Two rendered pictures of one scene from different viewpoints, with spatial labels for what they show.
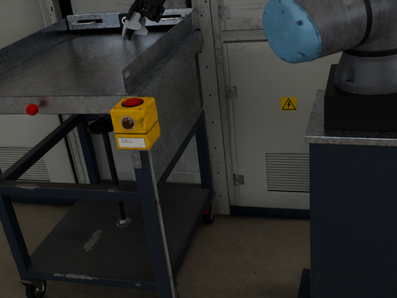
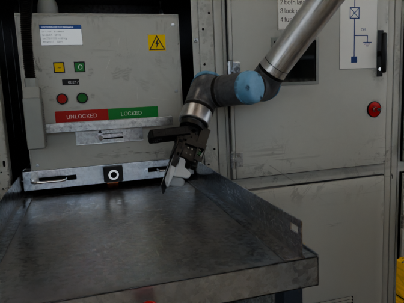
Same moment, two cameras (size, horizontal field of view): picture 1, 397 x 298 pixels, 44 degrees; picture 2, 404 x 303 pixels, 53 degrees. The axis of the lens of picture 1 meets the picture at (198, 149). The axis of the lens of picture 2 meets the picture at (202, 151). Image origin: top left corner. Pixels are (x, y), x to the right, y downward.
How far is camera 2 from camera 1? 1.05 m
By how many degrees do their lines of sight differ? 37
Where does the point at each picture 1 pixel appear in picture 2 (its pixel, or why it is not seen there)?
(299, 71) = (307, 215)
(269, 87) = not seen: hidden behind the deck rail
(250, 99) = not seen: hidden behind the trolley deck
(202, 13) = (210, 162)
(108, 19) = (85, 175)
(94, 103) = (249, 281)
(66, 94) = (201, 274)
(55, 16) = (8, 174)
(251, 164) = not seen: outside the picture
